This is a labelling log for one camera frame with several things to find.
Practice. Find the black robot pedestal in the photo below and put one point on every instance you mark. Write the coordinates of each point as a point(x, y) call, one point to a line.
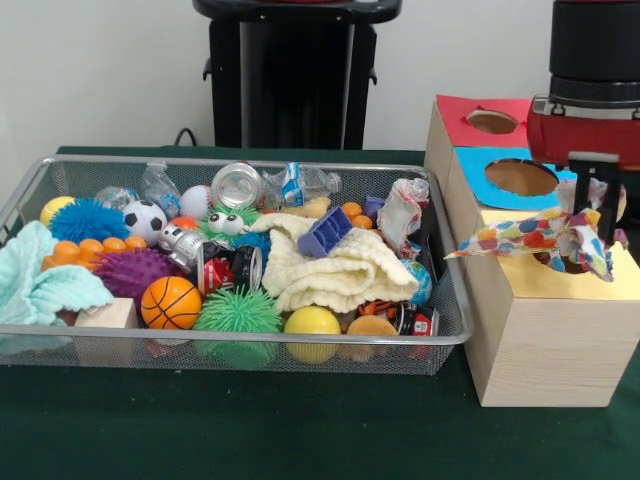
point(295, 80)

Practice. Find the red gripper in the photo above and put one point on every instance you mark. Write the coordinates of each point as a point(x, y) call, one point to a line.
point(560, 140)

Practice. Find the wooden box with three holes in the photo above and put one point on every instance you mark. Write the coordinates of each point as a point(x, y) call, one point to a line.
point(550, 350)

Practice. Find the blue spiky rubber ball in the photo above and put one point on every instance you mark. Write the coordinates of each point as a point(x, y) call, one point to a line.
point(87, 220)

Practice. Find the blue globe ball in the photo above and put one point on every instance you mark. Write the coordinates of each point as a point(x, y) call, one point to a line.
point(422, 282)

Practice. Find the mint green cloth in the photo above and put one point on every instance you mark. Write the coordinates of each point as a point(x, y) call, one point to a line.
point(30, 280)

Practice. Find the green spiky rubber ball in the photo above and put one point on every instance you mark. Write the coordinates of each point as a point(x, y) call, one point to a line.
point(237, 312)

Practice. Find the smooth yellow ball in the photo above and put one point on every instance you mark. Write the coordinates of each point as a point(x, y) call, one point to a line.
point(312, 322)

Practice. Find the orange toy basketball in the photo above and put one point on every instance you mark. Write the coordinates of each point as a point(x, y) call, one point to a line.
point(171, 302)

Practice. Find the purple toy block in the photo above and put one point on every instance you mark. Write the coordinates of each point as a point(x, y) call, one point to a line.
point(325, 232)

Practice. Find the purple spiky ball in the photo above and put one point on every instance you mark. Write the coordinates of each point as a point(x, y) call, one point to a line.
point(132, 270)

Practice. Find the small colourful dotted cloth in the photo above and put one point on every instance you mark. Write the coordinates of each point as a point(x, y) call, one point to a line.
point(525, 235)

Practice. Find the dark green tablecloth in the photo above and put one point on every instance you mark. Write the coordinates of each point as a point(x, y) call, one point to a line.
point(300, 430)

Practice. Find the silver mesh bin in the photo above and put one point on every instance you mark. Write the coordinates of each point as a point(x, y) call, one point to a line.
point(150, 357)

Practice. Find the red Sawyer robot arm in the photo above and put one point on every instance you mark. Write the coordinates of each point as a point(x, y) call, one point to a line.
point(595, 45)

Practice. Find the pale printed cloth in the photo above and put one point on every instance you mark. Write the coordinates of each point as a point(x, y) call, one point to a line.
point(400, 215)

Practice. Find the cream knitted cloth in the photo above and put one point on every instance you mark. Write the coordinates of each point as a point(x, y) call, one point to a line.
point(325, 280)

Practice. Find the small soccer ball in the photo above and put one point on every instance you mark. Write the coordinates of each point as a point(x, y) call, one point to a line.
point(145, 217)

